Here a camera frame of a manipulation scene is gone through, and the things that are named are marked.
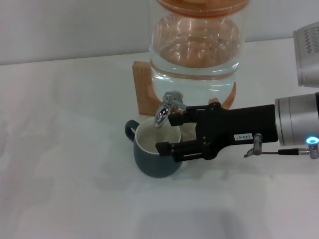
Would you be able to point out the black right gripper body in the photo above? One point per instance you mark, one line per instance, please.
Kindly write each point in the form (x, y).
(236, 124)

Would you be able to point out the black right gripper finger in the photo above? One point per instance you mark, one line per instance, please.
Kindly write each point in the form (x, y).
(182, 118)
(179, 150)

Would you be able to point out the chrome faucet tap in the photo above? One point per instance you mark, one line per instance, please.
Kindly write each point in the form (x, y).
(163, 113)

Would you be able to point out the dark mug with white inside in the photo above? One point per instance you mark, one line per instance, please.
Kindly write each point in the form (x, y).
(149, 161)

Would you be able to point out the wooden dispenser stand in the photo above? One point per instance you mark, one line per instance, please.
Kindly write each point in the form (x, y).
(142, 87)

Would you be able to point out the glass water dispenser jar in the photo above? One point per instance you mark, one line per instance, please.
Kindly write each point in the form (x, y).
(194, 62)

